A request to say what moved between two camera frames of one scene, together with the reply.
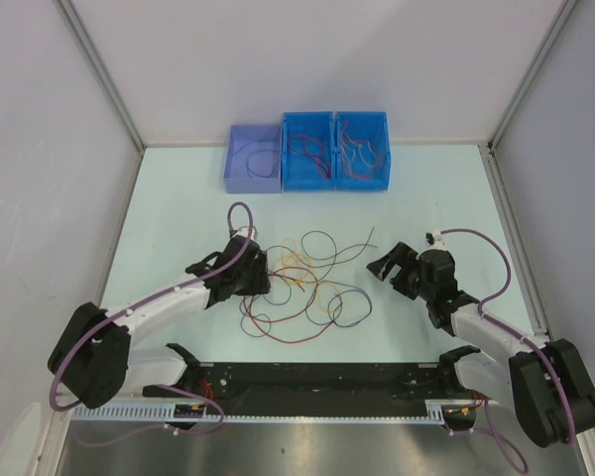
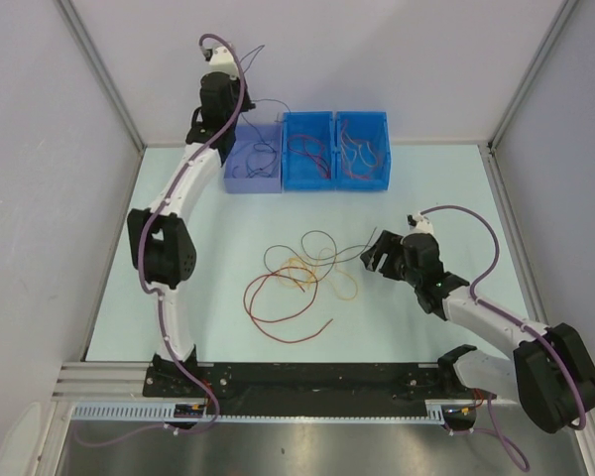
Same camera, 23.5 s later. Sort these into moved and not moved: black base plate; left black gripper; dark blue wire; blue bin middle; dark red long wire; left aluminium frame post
Moved: dark blue wire; left black gripper
Not moved: dark red long wire; left aluminium frame post; black base plate; blue bin middle
